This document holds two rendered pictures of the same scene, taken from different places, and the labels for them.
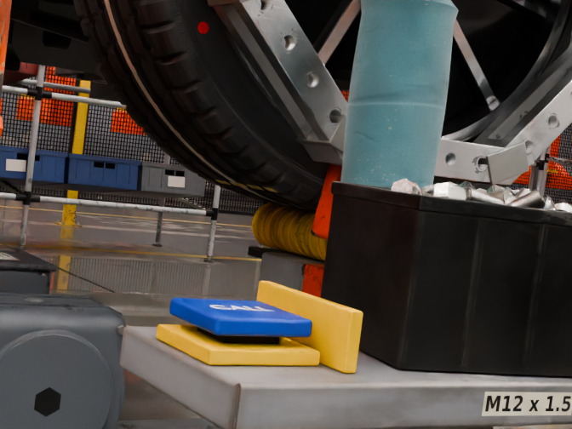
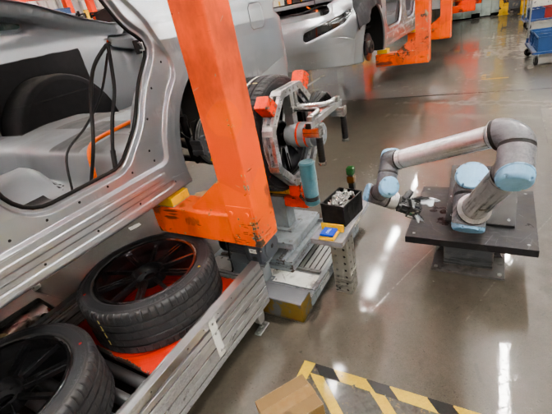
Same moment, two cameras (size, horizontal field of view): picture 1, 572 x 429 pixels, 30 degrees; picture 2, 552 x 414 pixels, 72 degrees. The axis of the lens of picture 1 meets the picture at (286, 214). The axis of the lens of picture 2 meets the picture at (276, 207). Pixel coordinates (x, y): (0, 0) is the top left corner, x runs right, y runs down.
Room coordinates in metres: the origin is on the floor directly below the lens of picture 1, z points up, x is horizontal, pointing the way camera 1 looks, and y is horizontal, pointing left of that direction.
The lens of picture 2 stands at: (-0.66, 0.88, 1.50)
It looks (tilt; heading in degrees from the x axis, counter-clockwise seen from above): 28 degrees down; 336
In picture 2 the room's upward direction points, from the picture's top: 12 degrees counter-clockwise
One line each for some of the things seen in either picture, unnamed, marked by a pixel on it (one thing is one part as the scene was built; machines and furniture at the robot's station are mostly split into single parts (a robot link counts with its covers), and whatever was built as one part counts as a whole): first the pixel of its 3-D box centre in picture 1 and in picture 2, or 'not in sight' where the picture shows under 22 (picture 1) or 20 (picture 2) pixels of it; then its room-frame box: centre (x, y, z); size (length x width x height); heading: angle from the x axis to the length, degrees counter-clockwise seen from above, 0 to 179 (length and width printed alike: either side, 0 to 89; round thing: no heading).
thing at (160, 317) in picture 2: not in sight; (154, 285); (1.04, 0.87, 0.39); 0.66 x 0.66 x 0.24
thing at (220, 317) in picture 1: (238, 324); (328, 232); (0.69, 0.02, 0.47); 0.07 x 0.07 x 0.02; 31
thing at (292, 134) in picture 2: not in sight; (305, 134); (1.09, -0.17, 0.85); 0.21 x 0.14 x 0.14; 31
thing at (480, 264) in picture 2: not in sight; (470, 235); (0.50, -0.80, 0.15); 0.60 x 0.60 x 0.30; 33
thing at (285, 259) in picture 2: not in sight; (285, 240); (1.27, 0.00, 0.13); 0.50 x 0.36 x 0.10; 121
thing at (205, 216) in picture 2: not in sight; (195, 200); (1.14, 0.51, 0.69); 0.52 x 0.17 x 0.35; 31
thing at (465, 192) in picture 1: (482, 269); (342, 204); (0.79, -0.15, 0.52); 0.20 x 0.14 x 0.13; 113
